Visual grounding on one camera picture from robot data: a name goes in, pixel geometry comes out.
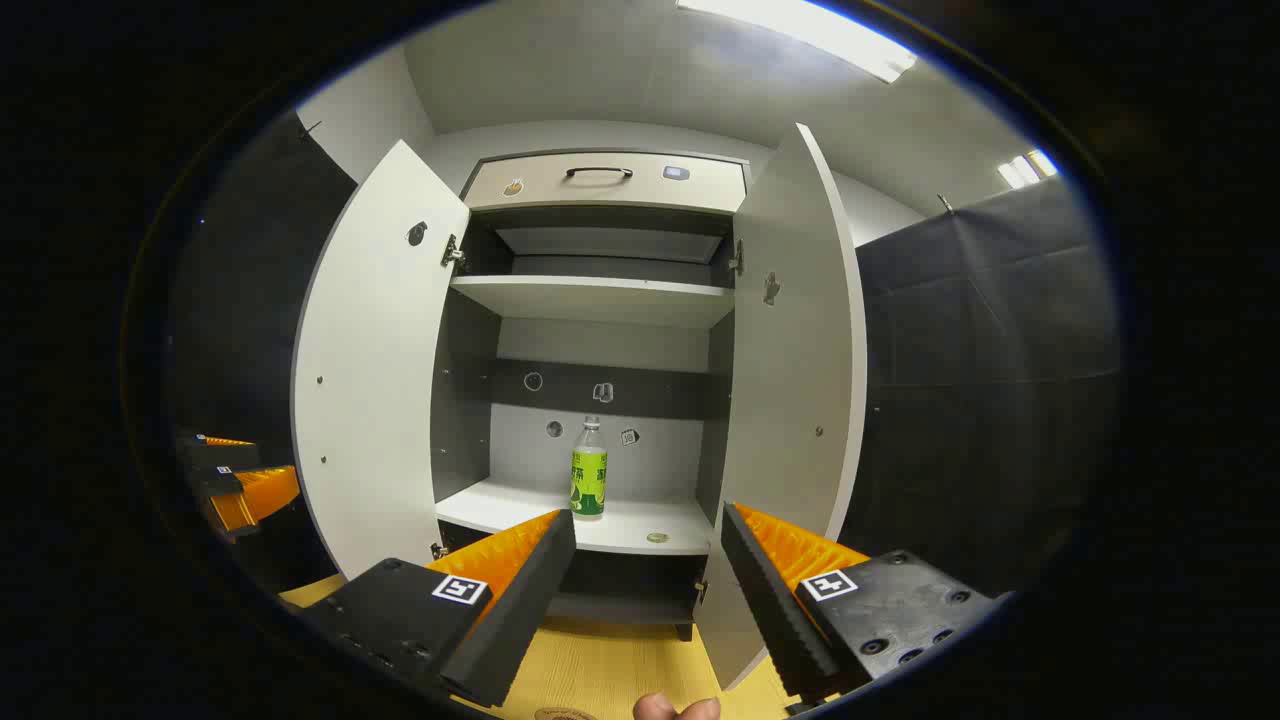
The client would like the grey white cabinet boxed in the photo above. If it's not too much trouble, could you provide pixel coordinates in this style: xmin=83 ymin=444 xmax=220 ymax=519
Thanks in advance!
xmin=430 ymin=148 xmax=751 ymax=641

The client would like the small ceiling light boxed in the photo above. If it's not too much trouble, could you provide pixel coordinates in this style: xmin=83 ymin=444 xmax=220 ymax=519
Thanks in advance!
xmin=997 ymin=148 xmax=1059 ymax=190

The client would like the white cabinet door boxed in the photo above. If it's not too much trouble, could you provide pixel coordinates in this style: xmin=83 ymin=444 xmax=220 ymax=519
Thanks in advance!
xmin=695 ymin=122 xmax=868 ymax=691
xmin=290 ymin=140 xmax=471 ymax=581

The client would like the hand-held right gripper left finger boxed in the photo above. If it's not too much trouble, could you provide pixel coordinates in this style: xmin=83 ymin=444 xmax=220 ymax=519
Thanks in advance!
xmin=295 ymin=508 xmax=579 ymax=709

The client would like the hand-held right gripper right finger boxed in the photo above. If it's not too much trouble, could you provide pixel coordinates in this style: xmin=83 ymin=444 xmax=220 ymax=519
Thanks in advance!
xmin=720 ymin=502 xmax=1001 ymax=703

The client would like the black backdrop cloth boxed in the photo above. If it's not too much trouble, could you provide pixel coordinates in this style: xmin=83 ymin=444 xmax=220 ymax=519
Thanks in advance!
xmin=165 ymin=110 xmax=359 ymax=591
xmin=855 ymin=175 xmax=1126 ymax=601

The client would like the white cabinet shelf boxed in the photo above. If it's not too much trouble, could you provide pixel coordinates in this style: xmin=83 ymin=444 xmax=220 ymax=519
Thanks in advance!
xmin=436 ymin=478 xmax=716 ymax=556
xmin=450 ymin=275 xmax=736 ymax=329

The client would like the long ceiling light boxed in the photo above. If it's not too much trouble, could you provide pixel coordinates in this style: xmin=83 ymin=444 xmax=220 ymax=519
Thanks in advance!
xmin=678 ymin=0 xmax=917 ymax=84

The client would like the green label plastic bottle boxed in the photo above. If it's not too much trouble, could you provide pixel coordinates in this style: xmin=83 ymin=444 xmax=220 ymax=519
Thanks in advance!
xmin=570 ymin=416 xmax=608 ymax=521

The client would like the beige cabinet drawer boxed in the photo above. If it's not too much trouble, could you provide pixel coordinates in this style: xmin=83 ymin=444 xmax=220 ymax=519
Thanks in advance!
xmin=462 ymin=152 xmax=749 ymax=214

